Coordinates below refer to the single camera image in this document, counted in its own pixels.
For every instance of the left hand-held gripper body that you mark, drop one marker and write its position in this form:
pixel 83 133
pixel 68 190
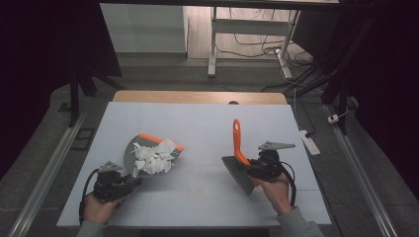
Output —
pixel 107 186

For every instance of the person's left hand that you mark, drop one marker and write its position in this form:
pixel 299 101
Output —
pixel 97 210

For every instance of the grey dustpan orange edge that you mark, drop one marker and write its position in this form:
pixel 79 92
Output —
pixel 131 158

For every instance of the small white adapter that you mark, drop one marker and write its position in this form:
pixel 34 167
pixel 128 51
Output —
pixel 333 118

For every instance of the white desk frame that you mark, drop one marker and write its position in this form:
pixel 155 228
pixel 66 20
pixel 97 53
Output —
pixel 250 27

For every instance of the white power strip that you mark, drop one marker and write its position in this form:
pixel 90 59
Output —
pixel 309 143

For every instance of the black tripod stand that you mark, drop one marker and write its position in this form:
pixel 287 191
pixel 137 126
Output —
pixel 74 98

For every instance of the black floor plate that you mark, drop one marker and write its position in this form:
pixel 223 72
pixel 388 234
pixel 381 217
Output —
pixel 83 139

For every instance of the aluminium rail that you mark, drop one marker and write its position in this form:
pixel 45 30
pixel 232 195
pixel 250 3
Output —
pixel 362 177
pixel 49 171

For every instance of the white foam board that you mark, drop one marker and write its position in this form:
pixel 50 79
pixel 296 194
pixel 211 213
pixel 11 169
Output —
pixel 204 125

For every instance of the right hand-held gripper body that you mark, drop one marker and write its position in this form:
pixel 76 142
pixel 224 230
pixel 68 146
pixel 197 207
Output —
pixel 271 168

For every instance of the black curtain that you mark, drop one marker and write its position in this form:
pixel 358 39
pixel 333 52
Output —
pixel 49 49
pixel 385 82

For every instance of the pile of white paper scraps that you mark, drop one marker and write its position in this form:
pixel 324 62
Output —
pixel 153 159

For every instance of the person's right hand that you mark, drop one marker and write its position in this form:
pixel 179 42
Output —
pixel 278 194

